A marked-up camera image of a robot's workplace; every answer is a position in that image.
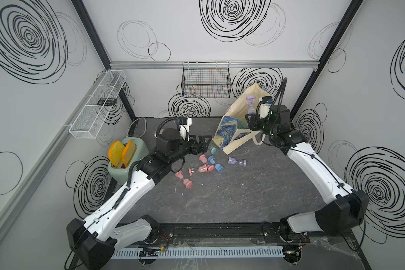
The pink hourglass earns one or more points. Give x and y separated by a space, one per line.
203 158
188 183

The teal hourglass near bag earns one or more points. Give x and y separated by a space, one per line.
212 149

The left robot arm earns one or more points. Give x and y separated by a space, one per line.
95 239

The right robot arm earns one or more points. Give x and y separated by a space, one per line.
345 207

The yellow toast slice right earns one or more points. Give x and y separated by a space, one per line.
128 153

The blue hourglass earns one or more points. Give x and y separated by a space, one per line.
219 168

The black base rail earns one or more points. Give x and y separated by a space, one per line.
269 232

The yellow toast slice left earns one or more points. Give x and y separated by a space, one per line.
115 153

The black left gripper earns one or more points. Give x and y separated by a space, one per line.
201 149

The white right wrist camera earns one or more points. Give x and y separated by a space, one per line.
264 108

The white wire shelf basket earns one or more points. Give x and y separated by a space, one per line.
93 115

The white slotted cable duct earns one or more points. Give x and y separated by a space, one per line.
201 252

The yellow toast slice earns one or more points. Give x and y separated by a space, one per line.
128 153
115 153

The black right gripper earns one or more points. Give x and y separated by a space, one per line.
252 121

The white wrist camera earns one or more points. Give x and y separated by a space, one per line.
264 108
184 125

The canvas bag with starry print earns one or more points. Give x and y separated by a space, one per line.
233 130

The purple hourglass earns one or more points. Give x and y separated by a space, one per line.
250 102
234 161

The black wire basket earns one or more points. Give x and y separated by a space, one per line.
206 79

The mint green toaster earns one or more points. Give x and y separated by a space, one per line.
120 174

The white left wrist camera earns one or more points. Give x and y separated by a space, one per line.
184 125

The pink hourglass left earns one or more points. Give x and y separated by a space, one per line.
188 183

